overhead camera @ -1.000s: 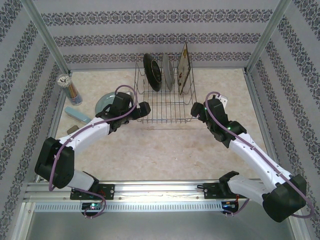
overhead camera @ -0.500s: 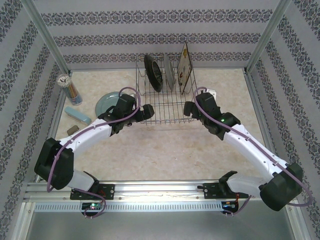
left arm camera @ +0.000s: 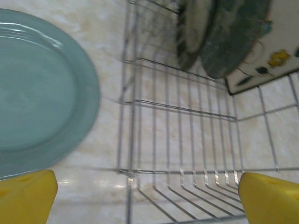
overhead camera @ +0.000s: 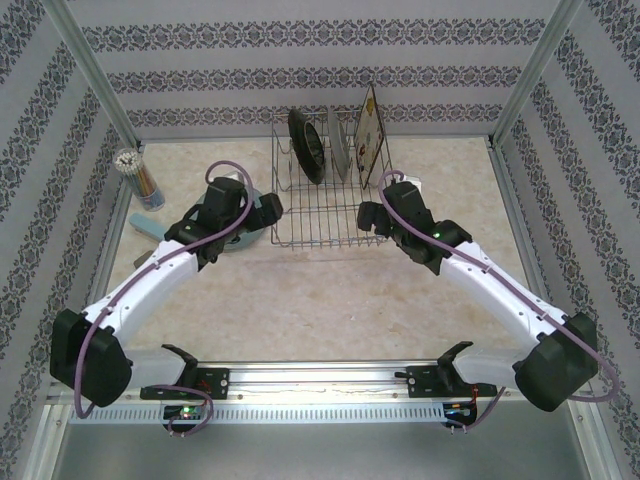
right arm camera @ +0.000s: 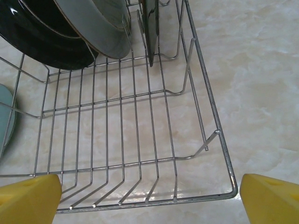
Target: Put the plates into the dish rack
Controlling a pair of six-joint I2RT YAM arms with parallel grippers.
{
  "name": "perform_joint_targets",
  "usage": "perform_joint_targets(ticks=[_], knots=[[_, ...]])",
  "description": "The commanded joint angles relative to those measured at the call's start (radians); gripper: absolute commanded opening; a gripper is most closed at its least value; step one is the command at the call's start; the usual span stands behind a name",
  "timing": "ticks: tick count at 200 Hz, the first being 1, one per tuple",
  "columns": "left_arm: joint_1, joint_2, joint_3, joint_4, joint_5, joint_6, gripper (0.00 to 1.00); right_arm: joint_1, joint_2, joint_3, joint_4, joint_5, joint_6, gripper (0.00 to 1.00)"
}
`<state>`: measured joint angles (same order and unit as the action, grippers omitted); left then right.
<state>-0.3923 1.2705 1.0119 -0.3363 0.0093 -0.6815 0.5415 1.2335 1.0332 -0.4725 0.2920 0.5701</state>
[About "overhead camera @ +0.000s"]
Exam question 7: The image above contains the round teal plate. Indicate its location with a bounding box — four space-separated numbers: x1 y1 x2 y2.
196 191 274 250

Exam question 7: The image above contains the square floral plate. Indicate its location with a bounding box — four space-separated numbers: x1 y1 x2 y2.
351 83 387 191

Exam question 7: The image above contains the grey reindeer plate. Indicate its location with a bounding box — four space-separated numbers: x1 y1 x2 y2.
326 113 353 183

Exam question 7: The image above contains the black rimmed round plate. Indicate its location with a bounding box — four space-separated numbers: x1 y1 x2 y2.
286 106 329 184

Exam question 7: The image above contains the clear tube of colour pencils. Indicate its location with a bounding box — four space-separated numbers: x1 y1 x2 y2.
113 148 167 213

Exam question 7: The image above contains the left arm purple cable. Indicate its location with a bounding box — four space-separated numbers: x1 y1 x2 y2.
74 159 214 439

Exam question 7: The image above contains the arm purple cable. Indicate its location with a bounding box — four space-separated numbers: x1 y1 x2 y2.
379 169 621 435
74 159 214 439

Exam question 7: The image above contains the metal wire dish rack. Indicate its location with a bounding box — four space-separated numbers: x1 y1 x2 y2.
269 107 396 249

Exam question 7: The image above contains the left aluminium side rail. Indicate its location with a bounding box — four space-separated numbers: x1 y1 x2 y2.
79 142 146 321

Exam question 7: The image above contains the aluminium side rail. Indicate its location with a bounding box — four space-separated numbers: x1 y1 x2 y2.
79 142 146 321
487 137 569 360

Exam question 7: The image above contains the right aluminium side rail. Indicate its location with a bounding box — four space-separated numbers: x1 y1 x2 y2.
487 137 569 360

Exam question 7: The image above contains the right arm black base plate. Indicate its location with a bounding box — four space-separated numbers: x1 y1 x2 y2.
407 364 496 400

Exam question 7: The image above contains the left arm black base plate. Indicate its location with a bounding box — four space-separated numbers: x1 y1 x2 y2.
139 367 230 401

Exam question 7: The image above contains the aluminium mounting rail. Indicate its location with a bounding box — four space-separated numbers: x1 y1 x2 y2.
47 362 594 401

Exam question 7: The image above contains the right aluminium upright post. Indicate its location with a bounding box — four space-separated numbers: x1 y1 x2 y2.
492 0 584 147

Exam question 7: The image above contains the aluminium upright post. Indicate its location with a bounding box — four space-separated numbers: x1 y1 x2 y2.
492 0 584 147
42 0 145 147

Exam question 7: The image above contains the left aluminium upright post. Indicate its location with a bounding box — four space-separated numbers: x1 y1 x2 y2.
42 0 145 147

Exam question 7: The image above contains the slotted white cable duct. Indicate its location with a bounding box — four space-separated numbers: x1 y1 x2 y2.
67 403 446 425

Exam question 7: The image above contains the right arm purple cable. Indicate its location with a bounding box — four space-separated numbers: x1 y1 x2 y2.
379 169 621 435

